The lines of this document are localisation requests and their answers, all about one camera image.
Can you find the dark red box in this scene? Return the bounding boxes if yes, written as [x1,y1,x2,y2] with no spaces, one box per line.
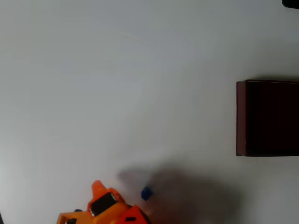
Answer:
[235,79,299,157]

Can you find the small blue cube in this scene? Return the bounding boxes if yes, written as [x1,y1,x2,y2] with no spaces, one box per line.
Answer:
[141,186,153,201]

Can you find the black object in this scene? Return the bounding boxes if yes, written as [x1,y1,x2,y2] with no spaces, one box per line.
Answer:
[282,0,299,9]

